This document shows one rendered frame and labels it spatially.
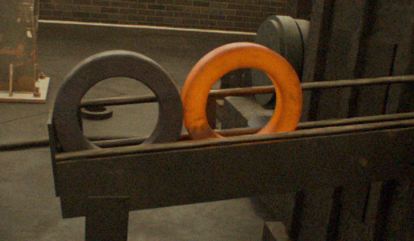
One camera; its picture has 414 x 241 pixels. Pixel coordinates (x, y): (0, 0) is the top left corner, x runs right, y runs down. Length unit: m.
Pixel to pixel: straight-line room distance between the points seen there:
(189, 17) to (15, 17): 3.97
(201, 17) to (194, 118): 6.25
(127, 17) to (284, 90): 6.11
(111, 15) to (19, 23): 3.65
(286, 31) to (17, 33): 1.73
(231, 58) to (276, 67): 0.07
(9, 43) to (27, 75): 0.21
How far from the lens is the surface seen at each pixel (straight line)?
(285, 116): 0.84
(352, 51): 1.36
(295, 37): 2.11
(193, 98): 0.79
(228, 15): 7.11
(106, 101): 0.84
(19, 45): 3.33
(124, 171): 0.78
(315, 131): 0.84
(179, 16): 6.98
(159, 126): 0.80
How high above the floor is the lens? 0.86
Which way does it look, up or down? 16 degrees down
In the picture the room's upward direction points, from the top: 5 degrees clockwise
